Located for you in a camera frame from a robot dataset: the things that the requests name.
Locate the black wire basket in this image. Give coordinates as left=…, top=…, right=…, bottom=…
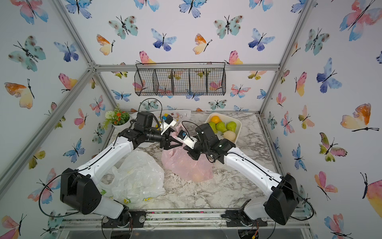
left=133, top=62, right=226, bottom=96

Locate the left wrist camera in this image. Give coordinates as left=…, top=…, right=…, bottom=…
left=161, top=114, right=177, bottom=135

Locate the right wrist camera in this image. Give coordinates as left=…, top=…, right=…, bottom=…
left=177, top=130, right=198, bottom=149

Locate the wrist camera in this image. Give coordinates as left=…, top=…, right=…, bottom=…
left=161, top=114, right=177, bottom=135
left=177, top=130, right=198, bottom=149

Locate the green pear left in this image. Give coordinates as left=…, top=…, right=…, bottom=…
left=209, top=121, right=218, bottom=134

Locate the beige pear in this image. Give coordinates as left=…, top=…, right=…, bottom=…
left=222, top=130, right=236, bottom=142
left=192, top=173, right=205, bottom=182

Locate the green pear right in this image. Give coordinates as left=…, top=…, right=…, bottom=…
left=226, top=121, right=237, bottom=132

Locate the green pear middle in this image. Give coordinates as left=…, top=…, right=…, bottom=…
left=216, top=121, right=228, bottom=133

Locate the white plastic tray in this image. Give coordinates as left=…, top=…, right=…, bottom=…
left=205, top=113, right=242, bottom=143

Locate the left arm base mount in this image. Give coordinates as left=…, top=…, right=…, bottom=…
left=101, top=210, right=147, bottom=229

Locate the green pear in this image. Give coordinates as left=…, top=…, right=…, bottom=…
left=226, top=121, right=237, bottom=132
left=216, top=121, right=228, bottom=133
left=209, top=121, right=218, bottom=134

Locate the white printed plastic bag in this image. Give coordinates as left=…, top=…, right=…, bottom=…
left=130, top=110, right=192, bottom=122

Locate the pink plastic bag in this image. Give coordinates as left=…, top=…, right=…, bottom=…
left=161, top=125, right=214, bottom=183

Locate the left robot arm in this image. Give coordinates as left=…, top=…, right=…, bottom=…
left=60, top=112, right=182, bottom=222

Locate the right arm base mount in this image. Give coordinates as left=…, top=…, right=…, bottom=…
left=220, top=199, right=268, bottom=228

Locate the potted flower plant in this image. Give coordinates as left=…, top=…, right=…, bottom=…
left=102, top=105, right=130, bottom=129

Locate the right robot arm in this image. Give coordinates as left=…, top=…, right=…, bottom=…
left=177, top=123, right=299, bottom=225

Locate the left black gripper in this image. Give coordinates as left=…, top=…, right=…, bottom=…
left=144, top=129, right=183, bottom=151

